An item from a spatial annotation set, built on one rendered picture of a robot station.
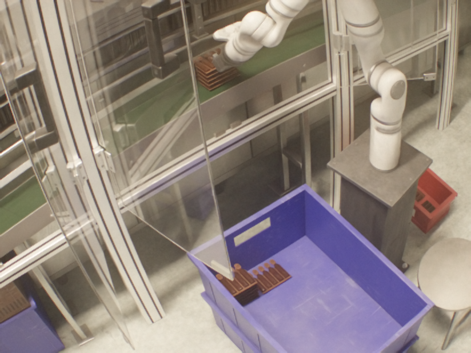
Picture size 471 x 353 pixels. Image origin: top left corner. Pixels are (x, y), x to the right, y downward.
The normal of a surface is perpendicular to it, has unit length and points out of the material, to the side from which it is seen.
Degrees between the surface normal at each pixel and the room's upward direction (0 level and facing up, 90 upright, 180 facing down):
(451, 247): 0
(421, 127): 0
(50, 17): 90
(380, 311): 0
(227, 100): 90
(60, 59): 90
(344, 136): 90
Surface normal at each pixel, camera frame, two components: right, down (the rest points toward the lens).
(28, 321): 0.58, 0.54
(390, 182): -0.09, -0.70
